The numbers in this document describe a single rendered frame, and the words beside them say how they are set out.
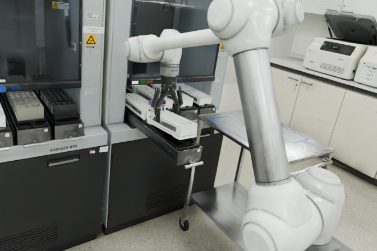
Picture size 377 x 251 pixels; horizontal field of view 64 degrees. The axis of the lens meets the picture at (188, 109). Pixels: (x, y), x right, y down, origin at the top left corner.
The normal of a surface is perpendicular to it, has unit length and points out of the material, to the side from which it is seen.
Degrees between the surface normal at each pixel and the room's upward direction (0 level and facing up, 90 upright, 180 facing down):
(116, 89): 90
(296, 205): 59
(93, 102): 90
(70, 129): 90
